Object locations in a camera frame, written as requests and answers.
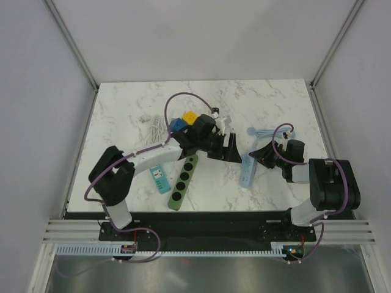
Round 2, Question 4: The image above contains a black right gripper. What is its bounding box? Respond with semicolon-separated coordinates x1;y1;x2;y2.
249;140;288;169

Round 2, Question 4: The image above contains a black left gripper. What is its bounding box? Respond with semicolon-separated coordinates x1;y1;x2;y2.
197;131;241;163

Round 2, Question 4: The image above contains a light blue power strip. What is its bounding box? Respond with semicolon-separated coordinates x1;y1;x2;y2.
239;151;257;189

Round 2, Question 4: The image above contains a yellow cube socket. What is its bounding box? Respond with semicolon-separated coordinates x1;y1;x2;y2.
181;111;199;125

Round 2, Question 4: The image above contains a blue cube socket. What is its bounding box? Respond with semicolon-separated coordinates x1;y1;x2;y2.
169;118;188;132

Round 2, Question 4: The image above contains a green power strip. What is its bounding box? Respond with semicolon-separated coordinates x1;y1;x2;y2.
167;154;199;211

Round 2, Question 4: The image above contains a teal power strip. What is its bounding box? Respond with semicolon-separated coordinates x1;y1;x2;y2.
150;165;171;194

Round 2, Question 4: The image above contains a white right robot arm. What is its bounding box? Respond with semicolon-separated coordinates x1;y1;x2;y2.
249;139;360;241

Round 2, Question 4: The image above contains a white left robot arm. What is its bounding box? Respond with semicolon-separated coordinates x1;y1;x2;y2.
88;114;242;240

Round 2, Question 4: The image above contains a white coiled cable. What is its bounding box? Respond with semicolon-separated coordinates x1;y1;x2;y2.
139;114;167;144

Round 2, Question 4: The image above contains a white cable duct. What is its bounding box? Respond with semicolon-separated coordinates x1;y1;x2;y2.
56;242;288;258

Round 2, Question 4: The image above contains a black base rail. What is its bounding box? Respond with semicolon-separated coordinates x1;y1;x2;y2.
65;211;316;251

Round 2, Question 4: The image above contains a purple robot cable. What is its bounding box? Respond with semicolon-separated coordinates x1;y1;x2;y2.
84;92;219;264

